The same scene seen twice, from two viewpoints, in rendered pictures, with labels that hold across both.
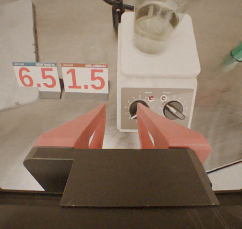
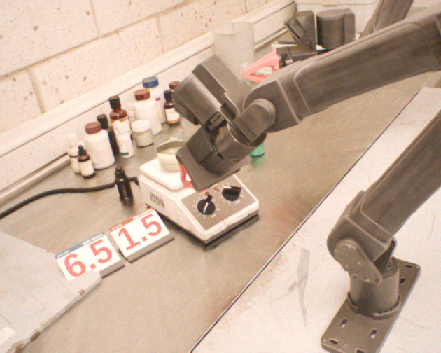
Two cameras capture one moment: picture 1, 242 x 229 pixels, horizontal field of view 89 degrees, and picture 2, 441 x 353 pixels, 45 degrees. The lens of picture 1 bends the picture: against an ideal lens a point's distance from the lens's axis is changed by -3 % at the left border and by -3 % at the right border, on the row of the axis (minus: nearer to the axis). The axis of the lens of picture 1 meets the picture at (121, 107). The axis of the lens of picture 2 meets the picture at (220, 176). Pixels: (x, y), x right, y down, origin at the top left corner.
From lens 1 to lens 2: 0.77 m
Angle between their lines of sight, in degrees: 50
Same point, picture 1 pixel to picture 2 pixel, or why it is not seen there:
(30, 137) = (123, 304)
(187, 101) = (234, 182)
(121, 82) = (177, 197)
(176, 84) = not seen: hidden behind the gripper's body
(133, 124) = (211, 220)
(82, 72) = (134, 226)
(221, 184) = (323, 216)
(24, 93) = (81, 281)
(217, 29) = not seen: hidden behind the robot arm
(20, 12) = not seen: outside the picture
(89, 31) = (100, 215)
